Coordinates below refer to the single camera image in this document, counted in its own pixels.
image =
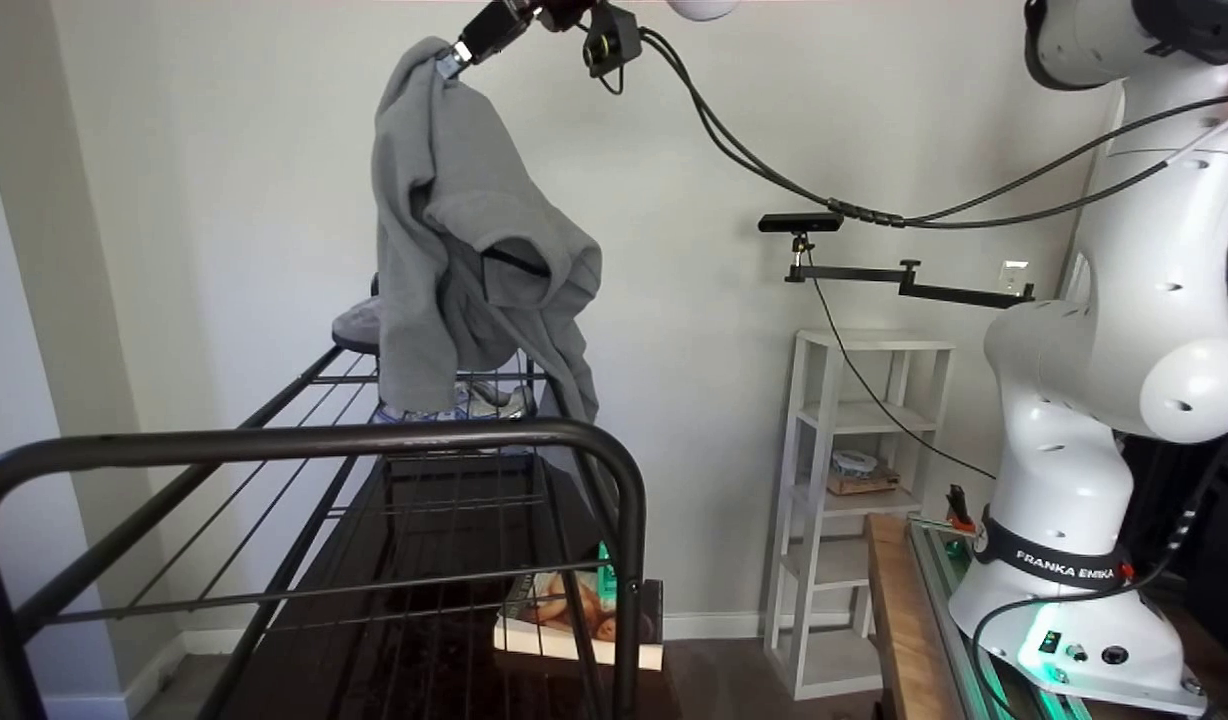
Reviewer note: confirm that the small green blue bottle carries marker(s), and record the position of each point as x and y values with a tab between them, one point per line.
606	578

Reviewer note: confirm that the grey cloth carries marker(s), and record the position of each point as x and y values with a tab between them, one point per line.
472	258

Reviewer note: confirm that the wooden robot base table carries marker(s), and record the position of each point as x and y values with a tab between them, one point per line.
920	660

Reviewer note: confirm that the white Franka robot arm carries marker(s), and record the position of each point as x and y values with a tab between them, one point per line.
1131	345

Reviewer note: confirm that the white shelf unit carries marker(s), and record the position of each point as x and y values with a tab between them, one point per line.
862	417

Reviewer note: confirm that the black metal shoe rack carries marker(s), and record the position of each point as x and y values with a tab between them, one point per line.
237	500

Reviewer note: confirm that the book with colourful cover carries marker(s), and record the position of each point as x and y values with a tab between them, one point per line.
559	619

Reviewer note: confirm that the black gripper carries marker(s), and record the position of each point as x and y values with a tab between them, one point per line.
509	16

